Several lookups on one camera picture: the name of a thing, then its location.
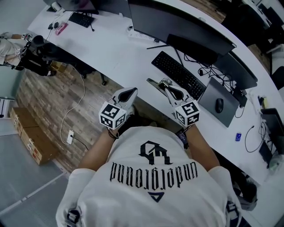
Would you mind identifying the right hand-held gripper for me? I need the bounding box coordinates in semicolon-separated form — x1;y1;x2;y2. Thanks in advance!
164;86;200;127

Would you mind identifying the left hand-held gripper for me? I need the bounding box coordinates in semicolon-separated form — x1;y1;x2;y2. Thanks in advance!
99;87;138;130

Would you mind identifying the silver metal tool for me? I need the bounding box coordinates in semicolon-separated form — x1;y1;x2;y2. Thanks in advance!
146;77;174;98

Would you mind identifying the person's left forearm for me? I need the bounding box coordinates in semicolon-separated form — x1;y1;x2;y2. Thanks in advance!
77;128;120;173

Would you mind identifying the person's right forearm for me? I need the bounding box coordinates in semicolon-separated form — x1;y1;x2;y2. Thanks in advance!
185;123;221;173

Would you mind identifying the black keyboard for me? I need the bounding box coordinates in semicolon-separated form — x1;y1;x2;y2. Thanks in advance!
68;12;95;29
151;51;207;101

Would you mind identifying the black computer mouse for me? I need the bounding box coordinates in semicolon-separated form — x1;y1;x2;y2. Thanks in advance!
215;98;225;114

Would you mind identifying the grey mouse pad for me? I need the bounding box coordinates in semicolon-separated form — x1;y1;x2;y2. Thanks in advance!
197;77;241;129

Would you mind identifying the long white power strip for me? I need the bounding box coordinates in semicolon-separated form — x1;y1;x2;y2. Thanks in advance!
127;32;156;43

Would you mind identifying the dark grey monitor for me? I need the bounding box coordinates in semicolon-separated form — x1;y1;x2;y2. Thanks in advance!
213;52;259;90

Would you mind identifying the small cardboard box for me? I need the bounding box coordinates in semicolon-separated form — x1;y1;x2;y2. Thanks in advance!
49;60;67;73

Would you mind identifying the large curved black monitor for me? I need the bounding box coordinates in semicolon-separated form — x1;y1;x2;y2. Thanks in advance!
127;0;237;67

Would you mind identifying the pink plastic object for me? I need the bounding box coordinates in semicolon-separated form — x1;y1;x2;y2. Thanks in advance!
55;22;68;35

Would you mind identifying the person in white t-shirt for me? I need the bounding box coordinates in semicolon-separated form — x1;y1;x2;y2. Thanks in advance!
56;126;243;227

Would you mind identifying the white cable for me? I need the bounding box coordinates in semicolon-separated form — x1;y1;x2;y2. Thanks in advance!
60;72;86;140

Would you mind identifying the bundle of black cables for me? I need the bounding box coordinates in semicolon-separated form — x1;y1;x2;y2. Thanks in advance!
183;52;249;118

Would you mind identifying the black looped cable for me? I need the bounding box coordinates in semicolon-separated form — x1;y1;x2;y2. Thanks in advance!
244;125;256;153

